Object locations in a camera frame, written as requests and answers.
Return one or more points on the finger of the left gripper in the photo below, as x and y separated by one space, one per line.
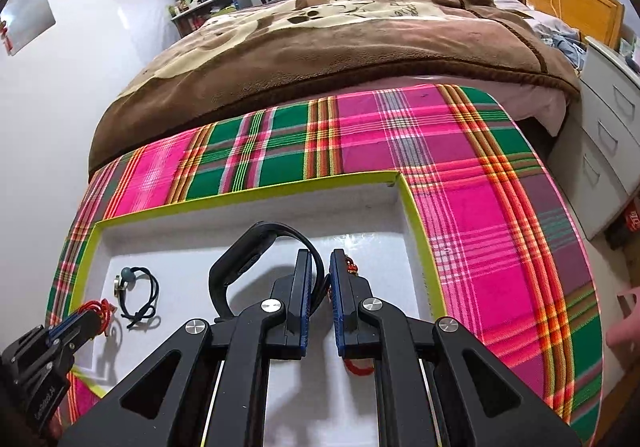
76 330

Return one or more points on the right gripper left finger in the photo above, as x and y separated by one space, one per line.
288 337

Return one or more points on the white tray with green rim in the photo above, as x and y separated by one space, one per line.
186 380

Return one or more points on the pink plastic stool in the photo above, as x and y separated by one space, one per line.
626 331

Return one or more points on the cluttered side desk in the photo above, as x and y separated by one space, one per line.
198 13

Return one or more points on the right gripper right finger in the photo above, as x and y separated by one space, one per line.
355 338

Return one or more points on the grey wall panel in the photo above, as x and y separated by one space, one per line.
26 20

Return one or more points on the pink green plaid tablecloth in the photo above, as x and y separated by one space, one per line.
509 261

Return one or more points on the red can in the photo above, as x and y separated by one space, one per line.
632 216

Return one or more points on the black wristband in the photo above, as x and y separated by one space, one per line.
245 252

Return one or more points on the brown plush blanket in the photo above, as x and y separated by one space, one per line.
260 57

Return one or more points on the white drawer cabinet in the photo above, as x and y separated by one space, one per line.
595 160

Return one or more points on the red hanging ornament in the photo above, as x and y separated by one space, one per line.
5 38

